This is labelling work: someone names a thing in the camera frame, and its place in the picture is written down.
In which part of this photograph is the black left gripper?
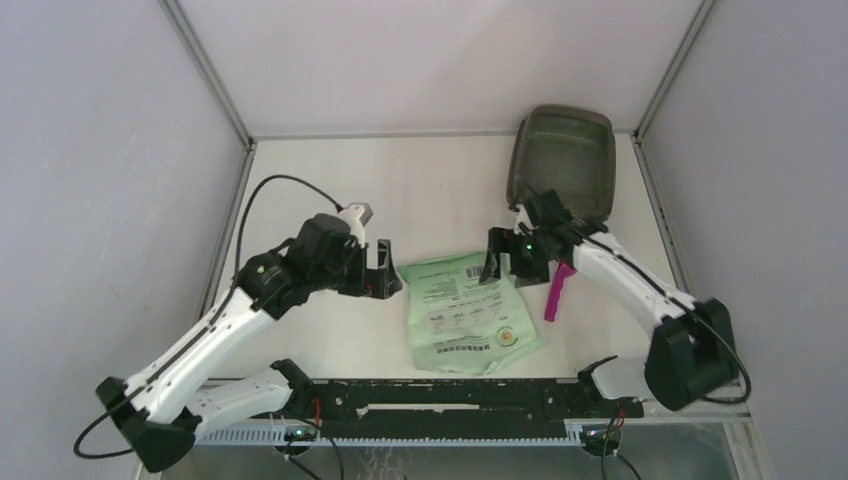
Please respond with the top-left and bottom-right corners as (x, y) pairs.
(312, 237), (401, 300)

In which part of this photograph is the magenta plastic scoop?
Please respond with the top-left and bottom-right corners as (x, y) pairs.
(543, 262), (577, 323)

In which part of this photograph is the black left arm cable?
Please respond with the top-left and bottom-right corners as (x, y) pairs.
(72, 174), (346, 461)

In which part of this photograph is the white slotted cable duct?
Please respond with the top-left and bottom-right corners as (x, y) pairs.
(197, 421), (606, 447)

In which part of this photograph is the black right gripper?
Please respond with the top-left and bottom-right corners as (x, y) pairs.
(478, 226), (550, 289)

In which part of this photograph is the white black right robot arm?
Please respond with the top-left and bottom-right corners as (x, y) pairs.
(480, 190), (753, 416)

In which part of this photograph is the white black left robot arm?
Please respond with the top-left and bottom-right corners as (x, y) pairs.
(96, 203), (402, 473)

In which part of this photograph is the green cat litter bag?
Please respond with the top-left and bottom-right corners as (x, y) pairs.
(398, 251), (542, 376)

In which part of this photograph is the dark grey litter box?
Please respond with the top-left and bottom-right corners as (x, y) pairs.
(506, 104), (617, 222)

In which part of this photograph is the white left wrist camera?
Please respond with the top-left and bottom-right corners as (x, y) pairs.
(336, 202), (373, 248)

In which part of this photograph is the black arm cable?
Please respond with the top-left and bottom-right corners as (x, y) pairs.
(516, 182), (753, 407)
(72, 174), (346, 461)

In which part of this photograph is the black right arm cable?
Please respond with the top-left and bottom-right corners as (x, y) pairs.
(516, 182), (753, 407)

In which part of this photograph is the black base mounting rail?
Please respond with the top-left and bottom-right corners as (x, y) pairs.
(249, 356), (645, 441)

